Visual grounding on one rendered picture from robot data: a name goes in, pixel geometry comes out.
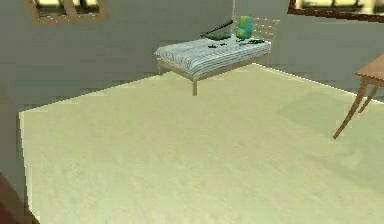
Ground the dark green folded cloth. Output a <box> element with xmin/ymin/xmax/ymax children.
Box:
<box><xmin>207</xmin><ymin>32</ymin><xmax>232</xmax><ymax>42</ymax></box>

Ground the black baseball bat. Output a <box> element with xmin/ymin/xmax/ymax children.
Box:
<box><xmin>200</xmin><ymin>19</ymin><xmax>234</xmax><ymax>37</ymax></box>

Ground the dark green flat object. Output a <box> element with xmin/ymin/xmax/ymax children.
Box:
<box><xmin>238</xmin><ymin>38</ymin><xmax>266</xmax><ymax>46</ymax></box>

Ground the green teal backpack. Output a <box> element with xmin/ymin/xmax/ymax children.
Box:
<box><xmin>235</xmin><ymin>15</ymin><xmax>254</xmax><ymax>40</ymax></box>

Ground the light wood framed window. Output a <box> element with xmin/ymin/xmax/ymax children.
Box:
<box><xmin>25</xmin><ymin>0</ymin><xmax>108</xmax><ymax>26</ymax></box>

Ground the brown wooden table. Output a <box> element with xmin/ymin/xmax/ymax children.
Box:
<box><xmin>332</xmin><ymin>54</ymin><xmax>384</xmax><ymax>140</ymax></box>

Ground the dark wood framed window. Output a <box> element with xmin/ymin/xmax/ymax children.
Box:
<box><xmin>287</xmin><ymin>0</ymin><xmax>384</xmax><ymax>24</ymax></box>

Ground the dark brown wooden furniture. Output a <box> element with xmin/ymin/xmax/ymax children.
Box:
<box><xmin>0</xmin><ymin>171</ymin><xmax>41</xmax><ymax>224</ymax></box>

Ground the striped wooden frame bed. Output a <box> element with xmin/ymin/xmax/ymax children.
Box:
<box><xmin>154</xmin><ymin>16</ymin><xmax>280</xmax><ymax>97</ymax></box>

